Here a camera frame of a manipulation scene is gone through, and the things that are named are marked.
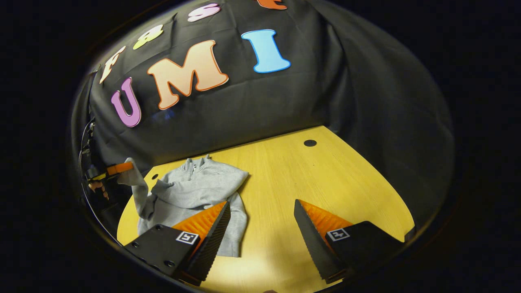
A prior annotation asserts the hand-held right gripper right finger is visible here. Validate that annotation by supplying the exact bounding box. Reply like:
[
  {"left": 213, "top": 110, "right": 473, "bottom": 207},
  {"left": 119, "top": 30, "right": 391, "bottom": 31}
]
[{"left": 294, "top": 199, "right": 404, "bottom": 284}]

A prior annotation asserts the gray zip sweatshirt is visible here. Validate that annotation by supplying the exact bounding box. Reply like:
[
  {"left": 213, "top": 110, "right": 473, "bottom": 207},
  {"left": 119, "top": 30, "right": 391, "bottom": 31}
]
[{"left": 117, "top": 155, "right": 250, "bottom": 258}]

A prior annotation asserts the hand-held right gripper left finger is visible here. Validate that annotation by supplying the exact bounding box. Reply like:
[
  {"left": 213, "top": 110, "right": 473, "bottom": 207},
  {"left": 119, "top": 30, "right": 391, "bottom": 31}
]
[{"left": 123, "top": 201, "right": 232, "bottom": 286}]

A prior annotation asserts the black backdrop cloth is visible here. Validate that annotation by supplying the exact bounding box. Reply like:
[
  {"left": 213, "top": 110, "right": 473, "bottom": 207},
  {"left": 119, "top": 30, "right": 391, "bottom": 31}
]
[{"left": 71, "top": 0, "right": 454, "bottom": 245}]

